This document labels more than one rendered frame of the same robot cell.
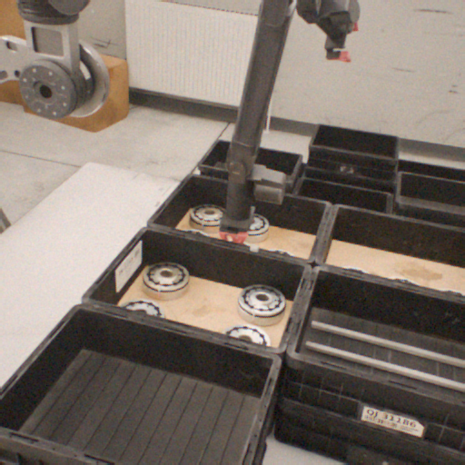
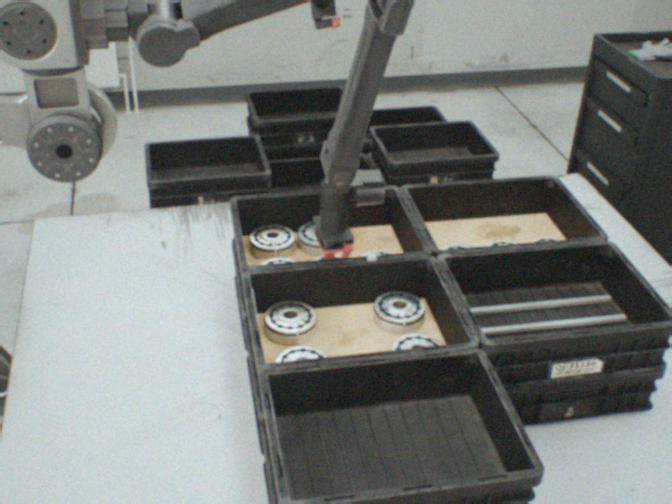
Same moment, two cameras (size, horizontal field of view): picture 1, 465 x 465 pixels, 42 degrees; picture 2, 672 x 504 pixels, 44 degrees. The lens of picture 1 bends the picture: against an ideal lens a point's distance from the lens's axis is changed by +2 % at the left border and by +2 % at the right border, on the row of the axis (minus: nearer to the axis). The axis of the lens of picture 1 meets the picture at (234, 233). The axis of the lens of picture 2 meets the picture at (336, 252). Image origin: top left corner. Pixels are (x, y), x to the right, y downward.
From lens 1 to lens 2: 0.68 m
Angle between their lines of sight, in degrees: 21
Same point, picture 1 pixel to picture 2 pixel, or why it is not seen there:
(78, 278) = (152, 358)
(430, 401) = (609, 337)
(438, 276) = (517, 229)
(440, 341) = (559, 287)
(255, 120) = (362, 125)
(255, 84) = (364, 90)
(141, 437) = (394, 469)
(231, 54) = not seen: hidden behind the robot
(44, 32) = (50, 82)
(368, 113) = (258, 60)
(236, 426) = (463, 426)
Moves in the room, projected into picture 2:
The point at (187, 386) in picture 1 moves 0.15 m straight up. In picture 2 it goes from (395, 412) to (401, 346)
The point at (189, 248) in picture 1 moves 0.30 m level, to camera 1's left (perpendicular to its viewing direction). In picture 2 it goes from (301, 279) to (154, 314)
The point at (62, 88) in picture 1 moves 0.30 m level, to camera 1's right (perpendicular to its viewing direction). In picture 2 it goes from (87, 142) to (235, 119)
